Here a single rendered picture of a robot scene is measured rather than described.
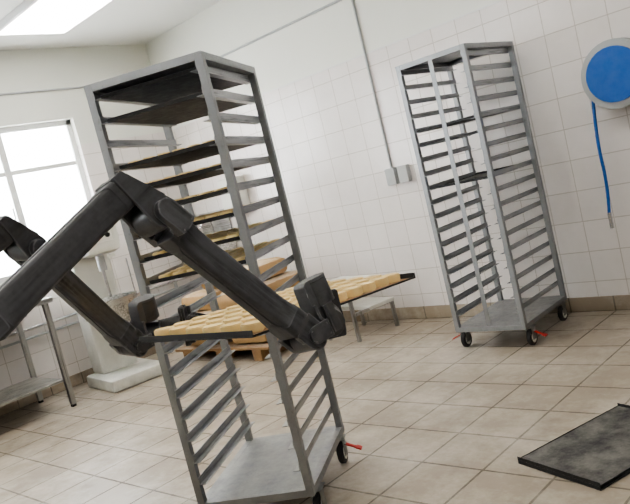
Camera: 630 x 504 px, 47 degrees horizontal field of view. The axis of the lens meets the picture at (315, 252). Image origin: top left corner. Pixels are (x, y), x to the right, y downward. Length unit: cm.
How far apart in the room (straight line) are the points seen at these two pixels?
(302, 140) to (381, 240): 112
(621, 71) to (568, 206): 93
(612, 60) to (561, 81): 41
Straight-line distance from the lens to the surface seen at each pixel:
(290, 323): 136
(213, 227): 722
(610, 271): 496
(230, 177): 263
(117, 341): 183
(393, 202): 568
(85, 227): 121
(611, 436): 316
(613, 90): 461
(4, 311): 113
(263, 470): 317
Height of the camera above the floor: 129
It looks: 6 degrees down
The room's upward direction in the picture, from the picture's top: 14 degrees counter-clockwise
